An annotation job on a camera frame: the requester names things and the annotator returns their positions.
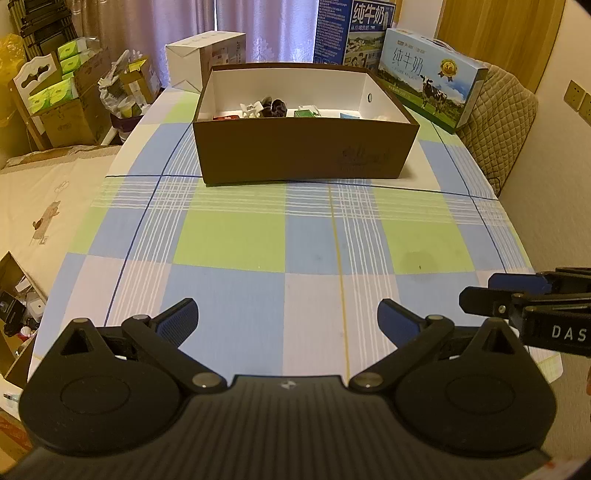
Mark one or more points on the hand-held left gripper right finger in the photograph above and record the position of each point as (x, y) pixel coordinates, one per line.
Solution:
(397, 323)

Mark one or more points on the light blue cow milk carton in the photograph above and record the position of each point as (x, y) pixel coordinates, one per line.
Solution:
(425, 78)

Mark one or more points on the brown carton of green tissues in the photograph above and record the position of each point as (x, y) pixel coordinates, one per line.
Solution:
(92, 74)

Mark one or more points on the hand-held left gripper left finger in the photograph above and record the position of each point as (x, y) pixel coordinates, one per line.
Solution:
(178, 321)

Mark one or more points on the dark scrunchie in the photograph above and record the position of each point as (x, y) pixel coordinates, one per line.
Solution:
(274, 107)

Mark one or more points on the small blue packet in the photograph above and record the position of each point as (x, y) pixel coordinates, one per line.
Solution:
(349, 116)

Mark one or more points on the black folding rack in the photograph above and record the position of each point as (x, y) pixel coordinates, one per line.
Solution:
(46, 23)

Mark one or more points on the yellow plastic bag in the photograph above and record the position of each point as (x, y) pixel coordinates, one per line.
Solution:
(9, 78)

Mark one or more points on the quilted beige chair cover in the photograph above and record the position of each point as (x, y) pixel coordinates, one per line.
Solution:
(498, 129)

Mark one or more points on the brown cardboard box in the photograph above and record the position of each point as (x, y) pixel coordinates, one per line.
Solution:
(295, 147)

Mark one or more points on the clear plastic bag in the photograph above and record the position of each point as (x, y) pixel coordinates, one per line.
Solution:
(111, 87)

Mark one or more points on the green medicine box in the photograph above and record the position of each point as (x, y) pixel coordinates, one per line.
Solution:
(307, 111)

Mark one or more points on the small open cardboard box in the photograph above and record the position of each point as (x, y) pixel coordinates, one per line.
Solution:
(138, 83)

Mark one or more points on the tall dark blue milk carton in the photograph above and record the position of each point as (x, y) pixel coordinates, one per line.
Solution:
(351, 32)

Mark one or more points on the dark waste bin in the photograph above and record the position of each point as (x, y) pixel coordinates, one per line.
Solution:
(127, 127)

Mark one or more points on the beige wall socket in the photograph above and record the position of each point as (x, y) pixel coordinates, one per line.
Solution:
(573, 96)
(586, 106)

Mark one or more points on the beige patterned curtain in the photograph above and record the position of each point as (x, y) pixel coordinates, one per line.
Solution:
(147, 23)

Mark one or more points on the lilac sheer curtain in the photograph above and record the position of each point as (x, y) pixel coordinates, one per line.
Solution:
(272, 27)

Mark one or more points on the wooden door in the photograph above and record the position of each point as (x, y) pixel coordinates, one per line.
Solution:
(498, 32)

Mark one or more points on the red candy packet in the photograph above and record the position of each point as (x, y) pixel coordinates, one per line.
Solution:
(226, 117)

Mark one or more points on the open floor cardboard carton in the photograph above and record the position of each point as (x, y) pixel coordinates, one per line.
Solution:
(18, 323)

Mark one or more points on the white appliance box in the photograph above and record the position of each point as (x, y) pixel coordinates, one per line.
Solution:
(194, 60)

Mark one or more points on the beige cartoon printed sheet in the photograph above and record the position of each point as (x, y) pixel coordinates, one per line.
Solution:
(46, 194)

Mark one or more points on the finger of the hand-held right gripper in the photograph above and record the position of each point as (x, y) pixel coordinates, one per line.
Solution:
(485, 299)
(512, 281)

